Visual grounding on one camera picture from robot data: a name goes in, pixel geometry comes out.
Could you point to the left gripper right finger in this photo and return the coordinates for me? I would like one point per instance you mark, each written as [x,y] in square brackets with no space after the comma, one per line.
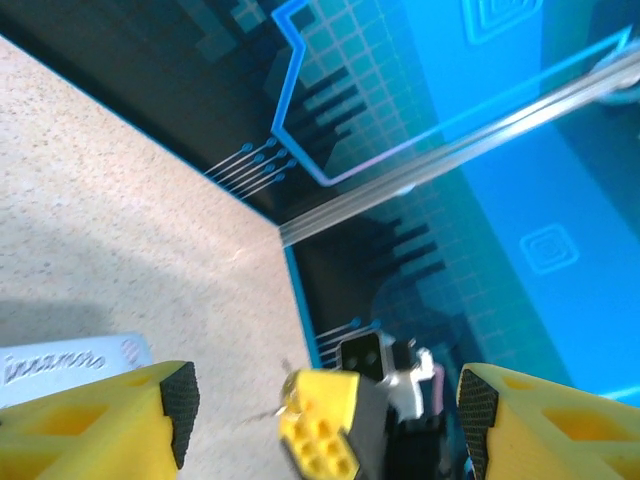
[560,435]

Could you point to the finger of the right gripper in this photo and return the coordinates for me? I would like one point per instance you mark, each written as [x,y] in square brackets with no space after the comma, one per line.
[325,400]

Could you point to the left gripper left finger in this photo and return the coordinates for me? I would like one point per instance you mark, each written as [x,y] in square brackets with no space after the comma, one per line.
[75,435]

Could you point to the cartoon print tin box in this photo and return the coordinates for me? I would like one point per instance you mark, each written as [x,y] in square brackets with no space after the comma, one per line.
[60,365]

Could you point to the aluminium frame post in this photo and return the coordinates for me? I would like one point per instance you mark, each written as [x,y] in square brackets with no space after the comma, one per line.
[450,155]

